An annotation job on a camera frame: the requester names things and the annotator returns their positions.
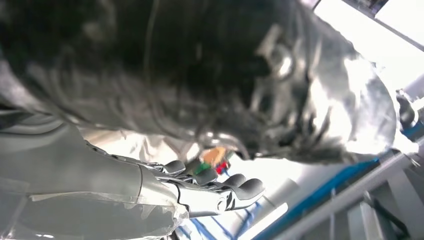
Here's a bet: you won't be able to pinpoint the long ceiling light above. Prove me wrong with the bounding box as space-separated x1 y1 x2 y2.
238 202 289 240

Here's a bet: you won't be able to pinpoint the blurred orange green red objects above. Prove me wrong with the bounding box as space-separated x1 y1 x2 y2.
193 147 233 176

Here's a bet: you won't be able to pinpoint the blue metal frame post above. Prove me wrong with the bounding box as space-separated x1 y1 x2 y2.
253 158 381 240

